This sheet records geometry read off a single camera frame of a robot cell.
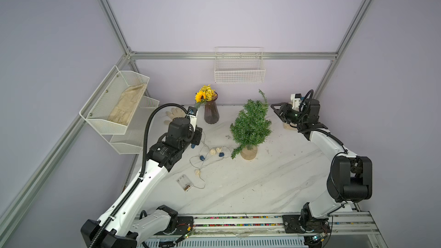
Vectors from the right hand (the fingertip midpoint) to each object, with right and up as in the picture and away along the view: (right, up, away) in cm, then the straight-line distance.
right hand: (273, 109), depth 86 cm
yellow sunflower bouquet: (-35, +9, +6) cm, 37 cm away
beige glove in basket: (-72, 0, -8) cm, 72 cm away
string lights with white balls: (-34, -24, +2) cm, 42 cm away
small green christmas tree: (-13, -9, -13) cm, 21 cm away
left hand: (-38, -9, -12) cm, 41 cm away
